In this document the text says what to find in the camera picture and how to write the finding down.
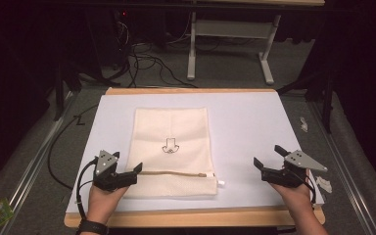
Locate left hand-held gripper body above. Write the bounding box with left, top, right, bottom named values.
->
left=92, top=150, right=138, bottom=192

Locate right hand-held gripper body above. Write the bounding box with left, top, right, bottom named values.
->
left=260, top=149, right=329, bottom=189

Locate cream mesh zipper bag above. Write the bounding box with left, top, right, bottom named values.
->
left=122, top=107, right=226, bottom=200

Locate person's left hand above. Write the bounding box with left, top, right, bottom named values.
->
left=86, top=181, right=129, bottom=226

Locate person's right hand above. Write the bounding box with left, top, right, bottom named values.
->
left=268, top=167, right=313, bottom=213

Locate white table mat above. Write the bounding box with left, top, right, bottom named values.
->
left=66, top=91, right=326, bottom=215

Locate crumpled white tape piece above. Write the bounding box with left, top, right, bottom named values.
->
left=315, top=175, right=334, bottom=194

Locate black wristwatch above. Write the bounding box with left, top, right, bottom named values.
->
left=75, top=218, right=110, bottom=235

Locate black stand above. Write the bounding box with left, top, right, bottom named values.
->
left=52, top=58, right=112, bottom=122
left=275, top=42, right=336, bottom=135

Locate black computer tower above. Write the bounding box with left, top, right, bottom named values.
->
left=110, top=9, right=135, bottom=68

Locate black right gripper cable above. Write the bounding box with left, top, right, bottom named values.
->
left=292, top=169, right=317, bottom=205

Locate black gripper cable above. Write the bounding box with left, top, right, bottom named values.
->
left=292, top=169, right=317, bottom=205
left=75, top=157, right=100, bottom=220

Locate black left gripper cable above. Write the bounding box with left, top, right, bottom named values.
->
left=75, top=157, right=100, bottom=220

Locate metal floor rail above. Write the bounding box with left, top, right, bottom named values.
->
left=0, top=91, right=76, bottom=235
left=307, top=101, right=376, bottom=235

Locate black floor cable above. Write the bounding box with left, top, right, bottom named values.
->
left=46, top=103, right=100, bottom=191

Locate bundle of black cables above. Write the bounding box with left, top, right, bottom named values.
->
left=111, top=19, right=200, bottom=89

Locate white metal desk frame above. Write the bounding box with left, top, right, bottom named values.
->
left=186, top=11, right=282, bottom=86

